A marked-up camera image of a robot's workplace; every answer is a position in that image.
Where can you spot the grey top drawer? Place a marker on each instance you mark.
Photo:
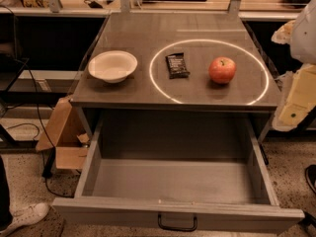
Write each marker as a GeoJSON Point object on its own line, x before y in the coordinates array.
{"type": "Point", "coordinates": [142, 163]}

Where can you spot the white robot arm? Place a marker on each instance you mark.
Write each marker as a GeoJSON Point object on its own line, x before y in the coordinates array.
{"type": "Point", "coordinates": [300, 35]}

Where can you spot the black snack bar wrapper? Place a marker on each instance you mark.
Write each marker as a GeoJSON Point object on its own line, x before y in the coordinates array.
{"type": "Point", "coordinates": [177, 66]}

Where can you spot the white bowl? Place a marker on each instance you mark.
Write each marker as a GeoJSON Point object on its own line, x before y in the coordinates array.
{"type": "Point", "coordinates": [112, 66]}

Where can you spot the red apple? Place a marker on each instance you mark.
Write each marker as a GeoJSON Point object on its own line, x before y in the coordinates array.
{"type": "Point", "coordinates": [222, 70]}

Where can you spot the brown cardboard box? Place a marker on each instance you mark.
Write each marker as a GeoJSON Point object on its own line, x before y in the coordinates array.
{"type": "Point", "coordinates": [65, 134]}

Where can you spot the white sneaker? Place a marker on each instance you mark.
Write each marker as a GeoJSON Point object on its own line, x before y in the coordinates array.
{"type": "Point", "coordinates": [28, 216]}

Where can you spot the dark trouser leg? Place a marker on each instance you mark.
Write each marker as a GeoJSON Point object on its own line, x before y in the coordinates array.
{"type": "Point", "coordinates": [5, 214]}

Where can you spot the black top drawer handle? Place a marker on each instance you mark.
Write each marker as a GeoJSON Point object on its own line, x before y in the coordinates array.
{"type": "Point", "coordinates": [177, 222]}

